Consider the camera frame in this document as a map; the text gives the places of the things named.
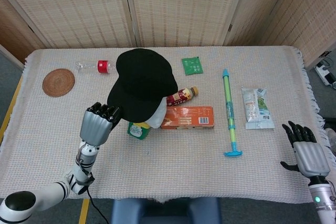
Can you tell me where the brown drink bottle red label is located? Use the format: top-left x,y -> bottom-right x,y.
166,86 -> 200,106

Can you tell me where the green foil sachet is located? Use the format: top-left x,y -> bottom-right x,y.
181,56 -> 204,76

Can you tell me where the clear plastic bottle red label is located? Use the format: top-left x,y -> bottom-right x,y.
76,59 -> 117,74

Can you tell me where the orange biscuit box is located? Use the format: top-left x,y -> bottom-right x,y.
160,106 -> 215,130

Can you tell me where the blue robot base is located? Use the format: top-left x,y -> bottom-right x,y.
111,197 -> 222,224

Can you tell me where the green and blue water squirter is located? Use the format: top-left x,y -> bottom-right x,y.
222,68 -> 244,158

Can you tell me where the white power strip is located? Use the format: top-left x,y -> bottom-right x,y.
314,64 -> 336,90

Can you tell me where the white foam mannequin head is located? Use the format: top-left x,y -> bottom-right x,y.
145,97 -> 168,130

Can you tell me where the white and green snack bag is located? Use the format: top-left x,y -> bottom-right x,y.
241,86 -> 275,130

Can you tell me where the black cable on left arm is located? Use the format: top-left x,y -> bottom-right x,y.
75,148 -> 109,224

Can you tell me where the beige woven tablecloth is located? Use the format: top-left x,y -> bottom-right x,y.
0,46 -> 330,204

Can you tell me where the black baseball cap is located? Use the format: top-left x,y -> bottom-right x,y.
107,48 -> 179,123

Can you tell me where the woven folding screen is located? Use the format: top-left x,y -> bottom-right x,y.
0,0 -> 336,70

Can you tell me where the green tub with yellow lid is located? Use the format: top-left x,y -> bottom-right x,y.
127,121 -> 151,141

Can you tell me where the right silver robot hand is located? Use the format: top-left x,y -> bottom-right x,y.
280,121 -> 330,178

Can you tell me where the round woven rattan coaster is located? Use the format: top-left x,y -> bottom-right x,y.
42,68 -> 76,98

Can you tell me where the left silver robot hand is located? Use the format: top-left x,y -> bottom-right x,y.
79,101 -> 121,147

